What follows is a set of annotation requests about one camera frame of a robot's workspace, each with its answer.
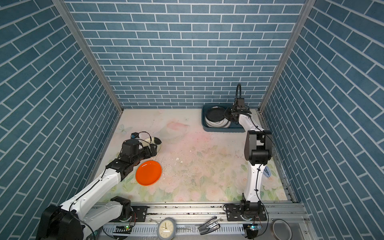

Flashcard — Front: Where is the blue stapler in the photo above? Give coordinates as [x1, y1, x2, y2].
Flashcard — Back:
[264, 166, 272, 178]

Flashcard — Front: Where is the aluminium rail base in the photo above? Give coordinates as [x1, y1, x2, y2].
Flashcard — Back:
[100, 201, 313, 240]

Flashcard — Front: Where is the black stapler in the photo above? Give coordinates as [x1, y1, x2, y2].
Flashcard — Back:
[198, 217, 221, 235]

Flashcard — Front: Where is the cream plate with dark spot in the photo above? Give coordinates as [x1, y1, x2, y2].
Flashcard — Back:
[142, 137, 162, 153]

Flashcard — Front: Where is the white plate flower outline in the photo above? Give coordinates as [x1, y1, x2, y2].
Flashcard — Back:
[205, 118, 231, 128]

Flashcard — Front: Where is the white analog clock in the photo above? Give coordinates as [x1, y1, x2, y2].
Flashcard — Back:
[157, 218, 177, 240]

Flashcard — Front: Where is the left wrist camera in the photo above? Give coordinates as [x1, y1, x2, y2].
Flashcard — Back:
[131, 132, 140, 139]

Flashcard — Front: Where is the orange plate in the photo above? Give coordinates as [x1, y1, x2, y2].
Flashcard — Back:
[136, 160, 162, 186]

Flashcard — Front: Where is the teal plastic bin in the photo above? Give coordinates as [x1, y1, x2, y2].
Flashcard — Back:
[202, 104, 245, 133]

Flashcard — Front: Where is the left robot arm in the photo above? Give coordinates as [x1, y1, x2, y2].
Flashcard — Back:
[36, 138, 162, 240]

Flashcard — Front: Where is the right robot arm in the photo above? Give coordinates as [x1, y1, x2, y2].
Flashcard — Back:
[224, 97, 273, 221]

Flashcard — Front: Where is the black plate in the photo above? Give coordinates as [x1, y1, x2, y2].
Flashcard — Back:
[205, 106, 229, 123]

